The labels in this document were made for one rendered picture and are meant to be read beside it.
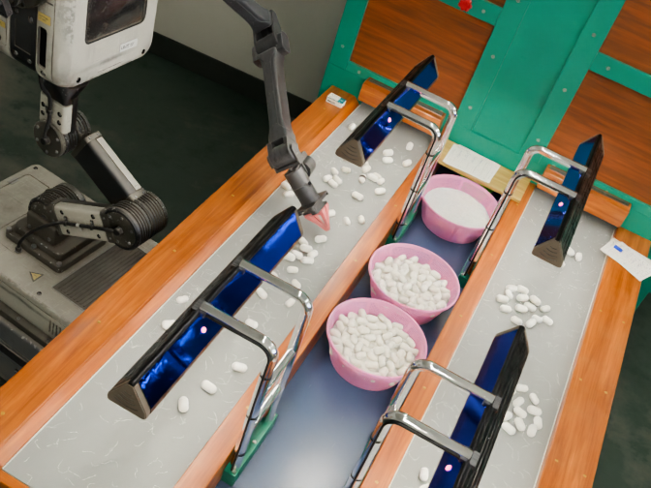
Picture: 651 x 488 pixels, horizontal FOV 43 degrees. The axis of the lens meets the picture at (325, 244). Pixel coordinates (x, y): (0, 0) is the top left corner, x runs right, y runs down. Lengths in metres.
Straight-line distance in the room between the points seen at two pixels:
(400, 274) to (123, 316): 0.80
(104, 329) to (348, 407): 0.61
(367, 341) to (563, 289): 0.72
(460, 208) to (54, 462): 1.52
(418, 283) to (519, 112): 0.77
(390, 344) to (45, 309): 0.95
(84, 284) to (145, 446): 0.77
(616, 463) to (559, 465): 1.23
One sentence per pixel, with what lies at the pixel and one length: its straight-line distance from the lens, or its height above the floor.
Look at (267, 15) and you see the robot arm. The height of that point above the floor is 1.13.
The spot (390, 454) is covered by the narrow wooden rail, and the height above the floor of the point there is 0.76.
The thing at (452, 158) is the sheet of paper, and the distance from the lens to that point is 2.85.
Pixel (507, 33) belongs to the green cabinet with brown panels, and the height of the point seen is 1.21.
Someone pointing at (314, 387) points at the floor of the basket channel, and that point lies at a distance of 2.09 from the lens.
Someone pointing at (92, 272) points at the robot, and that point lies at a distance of 2.51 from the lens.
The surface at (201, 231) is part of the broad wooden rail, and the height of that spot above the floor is 0.77.
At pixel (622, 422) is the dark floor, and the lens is 3.47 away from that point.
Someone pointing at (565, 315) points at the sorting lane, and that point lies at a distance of 2.52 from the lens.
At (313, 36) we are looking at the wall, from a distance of 4.00.
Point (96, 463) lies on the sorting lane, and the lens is 1.80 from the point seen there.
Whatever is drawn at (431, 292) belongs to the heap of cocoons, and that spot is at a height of 0.72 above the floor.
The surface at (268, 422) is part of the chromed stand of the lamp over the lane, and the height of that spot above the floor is 0.72.
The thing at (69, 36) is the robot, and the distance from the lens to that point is 1.96.
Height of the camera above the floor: 2.26
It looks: 40 degrees down
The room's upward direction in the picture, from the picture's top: 20 degrees clockwise
